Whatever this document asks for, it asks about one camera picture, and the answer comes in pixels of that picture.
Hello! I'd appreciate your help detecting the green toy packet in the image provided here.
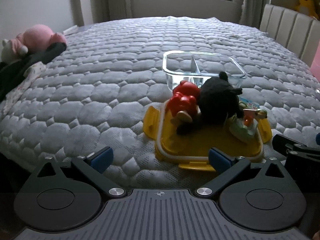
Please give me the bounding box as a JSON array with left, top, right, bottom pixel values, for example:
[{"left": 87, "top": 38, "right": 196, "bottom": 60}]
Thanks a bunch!
[{"left": 229, "top": 97, "right": 267, "bottom": 144}]

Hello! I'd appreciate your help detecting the grey quilted bedspread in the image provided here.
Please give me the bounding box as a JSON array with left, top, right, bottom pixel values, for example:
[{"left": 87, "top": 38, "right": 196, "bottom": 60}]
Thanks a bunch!
[{"left": 1, "top": 16, "right": 319, "bottom": 189}]

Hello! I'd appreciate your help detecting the beige padded headboard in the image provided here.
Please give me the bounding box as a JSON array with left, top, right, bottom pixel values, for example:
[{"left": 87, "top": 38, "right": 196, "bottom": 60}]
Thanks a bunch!
[{"left": 260, "top": 4, "right": 319, "bottom": 67}]

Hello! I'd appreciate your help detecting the grey curtain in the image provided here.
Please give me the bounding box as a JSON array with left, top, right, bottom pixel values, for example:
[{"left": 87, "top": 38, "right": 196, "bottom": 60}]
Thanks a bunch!
[{"left": 239, "top": 0, "right": 270, "bottom": 28}]

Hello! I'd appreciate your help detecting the white paper on bed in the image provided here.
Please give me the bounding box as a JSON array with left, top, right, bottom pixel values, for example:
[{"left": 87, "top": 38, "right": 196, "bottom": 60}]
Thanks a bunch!
[{"left": 62, "top": 25, "right": 79, "bottom": 36}]

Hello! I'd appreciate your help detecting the pink plush toy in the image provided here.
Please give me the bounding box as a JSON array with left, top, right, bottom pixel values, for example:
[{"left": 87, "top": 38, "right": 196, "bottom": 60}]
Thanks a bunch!
[{"left": 1, "top": 24, "right": 67, "bottom": 64}]

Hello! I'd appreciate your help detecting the black plush toy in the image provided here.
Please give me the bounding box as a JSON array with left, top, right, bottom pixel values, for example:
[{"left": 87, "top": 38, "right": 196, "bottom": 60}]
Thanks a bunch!
[{"left": 176, "top": 72, "right": 244, "bottom": 136}]

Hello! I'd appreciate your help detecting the red figurine toy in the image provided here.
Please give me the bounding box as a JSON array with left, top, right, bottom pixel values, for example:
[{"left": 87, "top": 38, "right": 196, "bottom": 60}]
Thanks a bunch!
[{"left": 166, "top": 80, "right": 200, "bottom": 122}]

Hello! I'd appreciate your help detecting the black clothing pile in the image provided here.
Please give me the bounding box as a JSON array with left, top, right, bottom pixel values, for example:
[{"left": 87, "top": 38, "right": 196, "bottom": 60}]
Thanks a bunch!
[{"left": 0, "top": 42, "right": 67, "bottom": 101}]

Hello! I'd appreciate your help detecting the clear glass food container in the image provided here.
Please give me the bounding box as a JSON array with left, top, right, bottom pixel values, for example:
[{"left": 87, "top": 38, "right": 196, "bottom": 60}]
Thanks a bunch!
[{"left": 162, "top": 50, "right": 247, "bottom": 90}]

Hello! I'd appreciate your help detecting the yellow plush toy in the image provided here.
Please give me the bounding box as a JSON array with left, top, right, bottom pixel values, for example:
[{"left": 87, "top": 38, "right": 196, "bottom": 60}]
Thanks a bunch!
[{"left": 295, "top": 0, "right": 319, "bottom": 20}]

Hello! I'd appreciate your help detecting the floral white cloth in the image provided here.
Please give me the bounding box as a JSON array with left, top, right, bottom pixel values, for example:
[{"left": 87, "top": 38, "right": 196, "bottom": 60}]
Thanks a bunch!
[{"left": 1, "top": 61, "right": 46, "bottom": 119}]

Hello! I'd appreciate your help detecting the yellow container lid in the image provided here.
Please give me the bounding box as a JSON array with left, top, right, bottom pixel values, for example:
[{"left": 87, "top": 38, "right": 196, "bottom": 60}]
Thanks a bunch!
[{"left": 143, "top": 103, "right": 272, "bottom": 171}]

